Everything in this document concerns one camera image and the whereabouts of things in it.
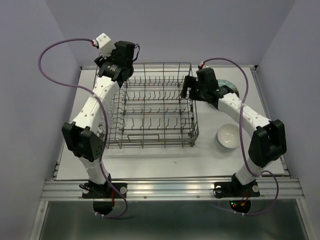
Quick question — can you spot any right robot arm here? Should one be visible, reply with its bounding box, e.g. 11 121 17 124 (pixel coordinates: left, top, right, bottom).
180 67 287 198

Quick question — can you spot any teal floral plate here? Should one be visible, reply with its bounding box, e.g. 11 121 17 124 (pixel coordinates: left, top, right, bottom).
217 79 240 98

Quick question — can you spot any grey wire dish rack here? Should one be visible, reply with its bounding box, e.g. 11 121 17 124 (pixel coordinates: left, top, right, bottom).
106 62 199 149

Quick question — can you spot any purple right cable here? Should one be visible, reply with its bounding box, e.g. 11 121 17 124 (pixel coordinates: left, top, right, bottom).
202 57 281 217

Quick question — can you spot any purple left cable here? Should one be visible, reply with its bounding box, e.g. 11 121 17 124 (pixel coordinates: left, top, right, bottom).
37 37 129 220

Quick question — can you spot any purple cable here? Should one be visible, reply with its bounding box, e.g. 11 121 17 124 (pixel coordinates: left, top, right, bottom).
202 57 281 217
37 37 129 220

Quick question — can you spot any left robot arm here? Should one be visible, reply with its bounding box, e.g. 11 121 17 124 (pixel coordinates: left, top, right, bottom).
62 41 140 197

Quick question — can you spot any aluminium mounting rail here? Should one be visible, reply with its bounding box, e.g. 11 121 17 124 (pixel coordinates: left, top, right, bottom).
40 176 305 202

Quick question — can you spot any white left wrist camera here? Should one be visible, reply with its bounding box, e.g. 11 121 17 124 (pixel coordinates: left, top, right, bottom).
92 33 116 59

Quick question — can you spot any clear faceted glass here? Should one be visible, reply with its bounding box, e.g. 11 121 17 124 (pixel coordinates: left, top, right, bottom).
97 117 112 138
105 102 117 118

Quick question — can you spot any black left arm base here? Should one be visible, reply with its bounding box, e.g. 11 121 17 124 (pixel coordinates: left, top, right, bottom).
79 180 128 219

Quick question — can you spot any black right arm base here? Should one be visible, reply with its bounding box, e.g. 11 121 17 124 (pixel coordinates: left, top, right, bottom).
212 174 261 215

